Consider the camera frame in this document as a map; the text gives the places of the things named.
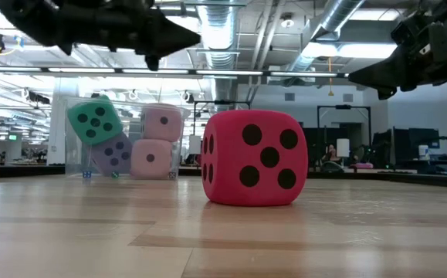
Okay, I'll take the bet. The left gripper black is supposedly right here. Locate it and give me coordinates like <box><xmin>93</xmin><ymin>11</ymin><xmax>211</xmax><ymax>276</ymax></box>
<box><xmin>56</xmin><ymin>0</ymin><xmax>201</xmax><ymax>72</ymax></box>

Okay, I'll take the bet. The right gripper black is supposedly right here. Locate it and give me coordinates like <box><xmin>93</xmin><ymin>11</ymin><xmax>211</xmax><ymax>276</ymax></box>
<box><xmin>348</xmin><ymin>11</ymin><xmax>447</xmax><ymax>100</ymax></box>

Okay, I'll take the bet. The pink foam die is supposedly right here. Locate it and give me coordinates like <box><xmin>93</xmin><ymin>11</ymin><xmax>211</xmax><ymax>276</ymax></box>
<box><xmin>141</xmin><ymin>103</ymin><xmax>185</xmax><ymax>143</ymax></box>
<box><xmin>130</xmin><ymin>138</ymin><xmax>174</xmax><ymax>180</ymax></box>

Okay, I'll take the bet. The clear plastic container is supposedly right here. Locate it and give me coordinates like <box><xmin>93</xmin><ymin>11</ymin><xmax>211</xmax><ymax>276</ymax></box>
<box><xmin>63</xmin><ymin>96</ymin><xmax>190</xmax><ymax>181</ymax></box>

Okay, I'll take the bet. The teal foam die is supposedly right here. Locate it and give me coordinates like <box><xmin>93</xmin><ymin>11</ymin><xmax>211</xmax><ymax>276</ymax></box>
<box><xmin>67</xmin><ymin>100</ymin><xmax>124</xmax><ymax>147</ymax></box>

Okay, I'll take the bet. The purple foam die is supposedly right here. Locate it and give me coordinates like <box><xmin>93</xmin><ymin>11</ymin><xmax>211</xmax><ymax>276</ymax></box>
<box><xmin>90</xmin><ymin>131</ymin><xmax>134</xmax><ymax>177</ymax></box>

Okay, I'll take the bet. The red foam die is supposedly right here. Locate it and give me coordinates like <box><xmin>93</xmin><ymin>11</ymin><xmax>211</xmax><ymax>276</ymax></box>
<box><xmin>201</xmin><ymin>109</ymin><xmax>309</xmax><ymax>207</ymax></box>

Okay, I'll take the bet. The yellow hanging cone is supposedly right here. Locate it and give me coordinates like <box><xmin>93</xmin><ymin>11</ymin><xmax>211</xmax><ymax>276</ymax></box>
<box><xmin>327</xmin><ymin>57</ymin><xmax>335</xmax><ymax>97</ymax></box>

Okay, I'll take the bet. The black office monitor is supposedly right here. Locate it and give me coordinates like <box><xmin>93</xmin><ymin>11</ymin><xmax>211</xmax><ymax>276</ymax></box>
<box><xmin>391</xmin><ymin>127</ymin><xmax>440</xmax><ymax>161</ymax></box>

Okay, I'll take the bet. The person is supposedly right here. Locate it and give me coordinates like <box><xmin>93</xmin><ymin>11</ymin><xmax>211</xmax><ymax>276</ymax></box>
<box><xmin>325</xmin><ymin>143</ymin><xmax>338</xmax><ymax>164</ymax></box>

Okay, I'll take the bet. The black aluminium table frame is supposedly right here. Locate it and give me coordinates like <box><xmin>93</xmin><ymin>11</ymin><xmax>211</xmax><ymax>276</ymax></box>
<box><xmin>0</xmin><ymin>164</ymin><xmax>447</xmax><ymax>190</ymax></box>

